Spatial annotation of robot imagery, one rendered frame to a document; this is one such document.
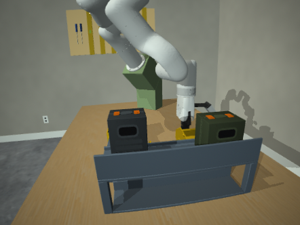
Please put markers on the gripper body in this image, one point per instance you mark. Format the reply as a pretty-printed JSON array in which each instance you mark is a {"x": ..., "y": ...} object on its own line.
[{"x": 183, "y": 106}]

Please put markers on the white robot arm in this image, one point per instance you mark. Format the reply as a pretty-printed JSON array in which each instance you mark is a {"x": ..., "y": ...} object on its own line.
[{"x": 124, "y": 14}]

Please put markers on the dark green case with orange latches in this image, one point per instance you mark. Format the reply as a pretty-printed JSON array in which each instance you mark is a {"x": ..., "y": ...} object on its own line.
[{"x": 218, "y": 127}]

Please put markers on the dark grey case with handle slot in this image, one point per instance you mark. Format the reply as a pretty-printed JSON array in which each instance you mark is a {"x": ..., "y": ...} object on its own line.
[{"x": 127, "y": 130}]

